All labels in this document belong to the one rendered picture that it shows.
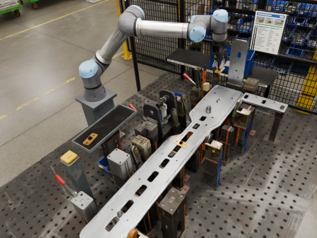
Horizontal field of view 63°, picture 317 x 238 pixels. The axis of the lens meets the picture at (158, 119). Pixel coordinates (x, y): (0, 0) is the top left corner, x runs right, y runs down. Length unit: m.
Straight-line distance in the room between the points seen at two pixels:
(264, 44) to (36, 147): 2.60
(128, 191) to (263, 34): 1.46
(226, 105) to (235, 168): 0.42
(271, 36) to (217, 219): 1.31
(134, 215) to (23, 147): 2.35
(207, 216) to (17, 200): 1.18
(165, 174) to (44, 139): 2.25
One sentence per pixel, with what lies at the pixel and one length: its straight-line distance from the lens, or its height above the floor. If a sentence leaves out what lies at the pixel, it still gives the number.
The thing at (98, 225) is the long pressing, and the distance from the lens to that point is 1.27.
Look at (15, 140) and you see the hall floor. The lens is 3.56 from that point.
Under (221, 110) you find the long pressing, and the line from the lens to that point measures 1.75.
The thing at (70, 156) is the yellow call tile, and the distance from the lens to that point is 1.34.
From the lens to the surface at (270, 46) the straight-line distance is 2.13.
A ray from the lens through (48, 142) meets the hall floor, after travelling 3.32.
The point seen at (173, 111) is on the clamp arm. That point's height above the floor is 1.09.
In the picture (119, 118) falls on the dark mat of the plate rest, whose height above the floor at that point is 1.16.
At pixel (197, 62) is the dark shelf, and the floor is 1.03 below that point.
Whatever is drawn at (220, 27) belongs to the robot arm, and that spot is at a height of 1.55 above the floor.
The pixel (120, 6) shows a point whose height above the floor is 0.88.
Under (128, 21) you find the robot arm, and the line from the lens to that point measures 1.44.
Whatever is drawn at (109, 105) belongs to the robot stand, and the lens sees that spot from 1.80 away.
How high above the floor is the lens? 2.08
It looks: 40 degrees down
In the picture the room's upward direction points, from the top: 5 degrees counter-clockwise
